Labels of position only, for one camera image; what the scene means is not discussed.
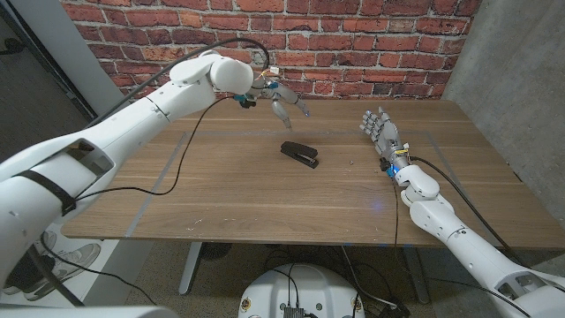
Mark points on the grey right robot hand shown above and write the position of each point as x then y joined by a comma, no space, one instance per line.
388,139

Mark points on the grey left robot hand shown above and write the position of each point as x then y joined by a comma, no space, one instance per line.
276,93

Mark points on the black stapler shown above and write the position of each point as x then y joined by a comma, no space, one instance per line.
300,153

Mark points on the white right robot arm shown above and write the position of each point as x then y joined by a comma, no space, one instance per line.
463,238

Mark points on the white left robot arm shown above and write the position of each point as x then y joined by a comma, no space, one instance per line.
132,119

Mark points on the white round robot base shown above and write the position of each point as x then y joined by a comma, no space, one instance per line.
318,287

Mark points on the red brick print backdrop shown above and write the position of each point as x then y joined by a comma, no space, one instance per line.
353,44

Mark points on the black power adapter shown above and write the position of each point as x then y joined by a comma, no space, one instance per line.
395,311

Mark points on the small black box on base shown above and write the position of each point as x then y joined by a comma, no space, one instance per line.
293,312

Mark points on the dark grey door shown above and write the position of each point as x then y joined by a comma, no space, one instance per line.
26,101

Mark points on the grey sneaker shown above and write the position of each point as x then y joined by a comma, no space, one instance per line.
75,260
49,243

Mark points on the white floor mat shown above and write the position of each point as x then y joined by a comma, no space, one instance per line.
95,287

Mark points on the white robot torso edge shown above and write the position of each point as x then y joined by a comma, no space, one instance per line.
88,312

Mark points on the black trouser leg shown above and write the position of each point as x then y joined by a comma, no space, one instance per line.
24,271

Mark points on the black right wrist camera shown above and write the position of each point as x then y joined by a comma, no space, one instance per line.
388,168

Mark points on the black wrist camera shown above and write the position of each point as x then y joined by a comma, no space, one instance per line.
388,168
246,101

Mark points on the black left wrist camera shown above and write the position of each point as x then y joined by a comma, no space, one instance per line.
246,101

